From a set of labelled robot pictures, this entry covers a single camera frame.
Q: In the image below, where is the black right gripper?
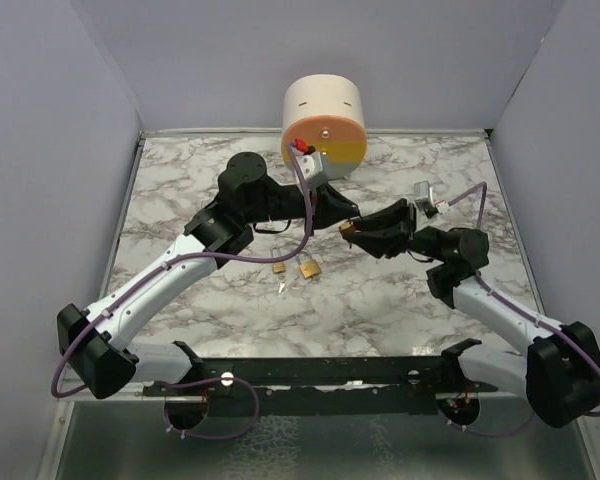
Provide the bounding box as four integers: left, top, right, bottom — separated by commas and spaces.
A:
344, 199, 447, 263

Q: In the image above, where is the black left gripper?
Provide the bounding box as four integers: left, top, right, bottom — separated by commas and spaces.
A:
245, 180, 361, 238

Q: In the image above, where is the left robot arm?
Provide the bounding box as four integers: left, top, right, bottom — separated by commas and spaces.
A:
57, 151, 359, 399

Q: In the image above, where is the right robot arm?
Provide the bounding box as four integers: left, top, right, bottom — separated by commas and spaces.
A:
339, 199, 600, 428

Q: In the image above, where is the medium brass padlock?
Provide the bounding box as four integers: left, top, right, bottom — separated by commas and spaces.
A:
295, 250, 322, 280

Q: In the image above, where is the small brass padlock long shackle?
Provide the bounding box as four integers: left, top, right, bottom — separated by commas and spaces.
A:
270, 246, 286, 275

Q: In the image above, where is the round three-drawer storage box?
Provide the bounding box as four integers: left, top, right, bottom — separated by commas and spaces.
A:
281, 74, 367, 179

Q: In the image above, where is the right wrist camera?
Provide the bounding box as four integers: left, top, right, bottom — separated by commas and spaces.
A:
413, 181, 451, 219

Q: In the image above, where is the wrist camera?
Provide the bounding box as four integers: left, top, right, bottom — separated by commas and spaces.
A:
291, 138, 330, 189
413, 181, 451, 219

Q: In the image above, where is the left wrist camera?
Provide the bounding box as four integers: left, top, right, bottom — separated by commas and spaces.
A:
291, 138, 330, 189

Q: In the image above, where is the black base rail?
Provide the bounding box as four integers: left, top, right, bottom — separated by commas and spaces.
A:
143, 353, 494, 417

